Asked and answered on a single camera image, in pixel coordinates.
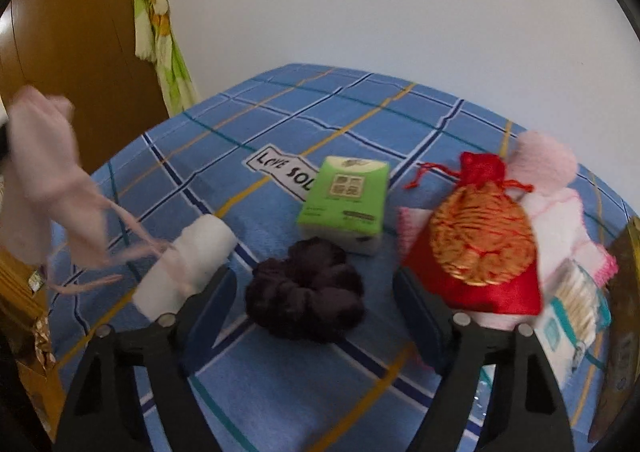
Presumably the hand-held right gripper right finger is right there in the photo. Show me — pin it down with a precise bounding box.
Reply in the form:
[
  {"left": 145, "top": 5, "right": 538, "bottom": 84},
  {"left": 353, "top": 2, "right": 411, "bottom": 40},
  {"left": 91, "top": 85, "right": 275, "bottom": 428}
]
[{"left": 392, "top": 266, "right": 576, "bottom": 452}]

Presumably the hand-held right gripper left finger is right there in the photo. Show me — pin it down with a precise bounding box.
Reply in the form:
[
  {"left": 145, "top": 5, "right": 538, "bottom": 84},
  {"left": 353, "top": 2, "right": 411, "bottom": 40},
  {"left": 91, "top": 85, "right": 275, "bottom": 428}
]
[{"left": 52, "top": 266, "right": 239, "bottom": 452}]

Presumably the white cloth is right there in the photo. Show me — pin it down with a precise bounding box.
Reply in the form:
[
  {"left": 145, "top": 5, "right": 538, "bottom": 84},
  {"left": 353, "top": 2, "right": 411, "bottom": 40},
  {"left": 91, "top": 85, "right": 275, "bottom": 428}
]
[{"left": 132, "top": 213, "right": 238, "bottom": 323}]

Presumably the red embroidered pouch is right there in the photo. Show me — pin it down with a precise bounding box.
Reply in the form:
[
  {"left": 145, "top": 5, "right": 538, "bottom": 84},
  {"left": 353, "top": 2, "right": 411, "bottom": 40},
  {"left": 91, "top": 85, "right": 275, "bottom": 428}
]
[{"left": 402, "top": 152, "right": 543, "bottom": 317}]

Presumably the dark purple scrunchie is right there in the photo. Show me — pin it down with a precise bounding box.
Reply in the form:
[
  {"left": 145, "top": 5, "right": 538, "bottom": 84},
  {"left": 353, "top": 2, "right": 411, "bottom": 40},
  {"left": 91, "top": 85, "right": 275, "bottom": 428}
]
[{"left": 244, "top": 238, "right": 366, "bottom": 344}]

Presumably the green tissue pack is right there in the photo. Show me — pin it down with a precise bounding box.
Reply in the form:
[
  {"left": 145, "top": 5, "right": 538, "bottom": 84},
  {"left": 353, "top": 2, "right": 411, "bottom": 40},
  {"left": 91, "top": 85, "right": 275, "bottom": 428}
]
[{"left": 295, "top": 156, "right": 391, "bottom": 256}]

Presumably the cotton swab pack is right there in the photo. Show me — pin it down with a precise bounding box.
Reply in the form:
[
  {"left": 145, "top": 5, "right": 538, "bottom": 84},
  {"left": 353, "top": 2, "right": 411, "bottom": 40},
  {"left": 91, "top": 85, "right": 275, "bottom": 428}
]
[{"left": 534, "top": 259, "right": 612, "bottom": 388}]

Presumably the white towel with pink trim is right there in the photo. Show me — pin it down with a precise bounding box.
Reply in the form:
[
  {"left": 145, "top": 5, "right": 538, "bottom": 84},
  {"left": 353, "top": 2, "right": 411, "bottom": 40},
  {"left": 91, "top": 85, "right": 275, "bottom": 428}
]
[{"left": 397, "top": 187, "right": 618, "bottom": 285}]

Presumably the gold metal tin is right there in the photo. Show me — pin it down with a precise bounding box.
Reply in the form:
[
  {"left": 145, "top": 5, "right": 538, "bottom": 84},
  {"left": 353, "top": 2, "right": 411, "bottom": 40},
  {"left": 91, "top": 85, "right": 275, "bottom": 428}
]
[{"left": 587, "top": 217, "right": 640, "bottom": 443}]

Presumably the pink fluffy cloth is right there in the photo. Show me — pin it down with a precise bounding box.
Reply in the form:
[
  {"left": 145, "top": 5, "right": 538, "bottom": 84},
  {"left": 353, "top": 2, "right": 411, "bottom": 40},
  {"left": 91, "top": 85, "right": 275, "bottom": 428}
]
[{"left": 505, "top": 130, "right": 578, "bottom": 195}]

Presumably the pink drawstring pouch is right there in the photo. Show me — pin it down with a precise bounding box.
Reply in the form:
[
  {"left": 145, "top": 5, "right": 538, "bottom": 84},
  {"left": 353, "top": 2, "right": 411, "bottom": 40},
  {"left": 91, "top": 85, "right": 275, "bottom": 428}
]
[{"left": 2, "top": 84, "right": 177, "bottom": 295}]

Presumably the blue plaid sheet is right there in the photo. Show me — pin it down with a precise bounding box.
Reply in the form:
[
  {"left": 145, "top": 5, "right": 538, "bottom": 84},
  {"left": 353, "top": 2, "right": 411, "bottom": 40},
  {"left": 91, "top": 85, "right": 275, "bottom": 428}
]
[{"left": 47, "top": 63, "right": 633, "bottom": 452}]

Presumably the gold foil wrapper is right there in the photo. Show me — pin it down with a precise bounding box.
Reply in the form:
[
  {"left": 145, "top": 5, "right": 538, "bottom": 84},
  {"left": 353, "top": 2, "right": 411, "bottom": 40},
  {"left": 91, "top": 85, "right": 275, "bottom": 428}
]
[{"left": 27, "top": 267, "right": 58, "bottom": 368}]

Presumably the wooden furniture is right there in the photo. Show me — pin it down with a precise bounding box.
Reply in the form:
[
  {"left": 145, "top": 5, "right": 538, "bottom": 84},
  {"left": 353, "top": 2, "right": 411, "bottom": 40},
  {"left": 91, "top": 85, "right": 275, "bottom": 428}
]
[{"left": 0, "top": 249, "right": 68, "bottom": 452}]

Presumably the green floral hanging cloth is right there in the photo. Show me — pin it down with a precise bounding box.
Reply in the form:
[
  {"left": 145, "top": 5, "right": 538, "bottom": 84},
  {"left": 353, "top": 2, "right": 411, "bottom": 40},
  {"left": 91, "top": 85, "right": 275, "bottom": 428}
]
[{"left": 133, "top": 0, "right": 202, "bottom": 118}]

